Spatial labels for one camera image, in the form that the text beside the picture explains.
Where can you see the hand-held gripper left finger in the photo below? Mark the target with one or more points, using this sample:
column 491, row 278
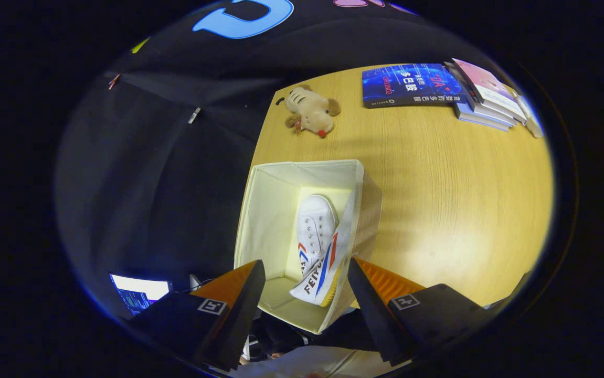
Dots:
column 241, row 320

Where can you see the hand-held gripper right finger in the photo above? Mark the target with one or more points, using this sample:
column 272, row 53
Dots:
column 372, row 320

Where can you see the white canvas shoe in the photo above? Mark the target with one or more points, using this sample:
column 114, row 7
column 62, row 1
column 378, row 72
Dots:
column 315, row 281
column 316, row 220

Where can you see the beige fabric storage box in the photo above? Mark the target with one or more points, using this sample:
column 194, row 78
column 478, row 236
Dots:
column 267, row 220

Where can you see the computer monitor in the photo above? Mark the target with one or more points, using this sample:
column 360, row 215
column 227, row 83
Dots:
column 141, row 291

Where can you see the white clothes peg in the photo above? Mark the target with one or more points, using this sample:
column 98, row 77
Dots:
column 194, row 115

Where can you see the brown plush toy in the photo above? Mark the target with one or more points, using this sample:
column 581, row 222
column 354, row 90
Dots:
column 309, row 110

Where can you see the light blue cover book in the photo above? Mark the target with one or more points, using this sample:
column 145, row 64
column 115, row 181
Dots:
column 477, row 121

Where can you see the grey cover book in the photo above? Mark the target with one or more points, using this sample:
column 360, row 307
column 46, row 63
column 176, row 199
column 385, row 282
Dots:
column 485, row 113

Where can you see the dark blue book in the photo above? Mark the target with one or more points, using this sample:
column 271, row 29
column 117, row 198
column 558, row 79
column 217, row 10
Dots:
column 412, row 84

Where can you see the pink cover book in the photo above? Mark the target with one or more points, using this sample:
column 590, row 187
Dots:
column 483, row 81

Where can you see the pink clothes peg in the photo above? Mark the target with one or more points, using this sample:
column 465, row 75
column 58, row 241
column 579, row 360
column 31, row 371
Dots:
column 114, row 81

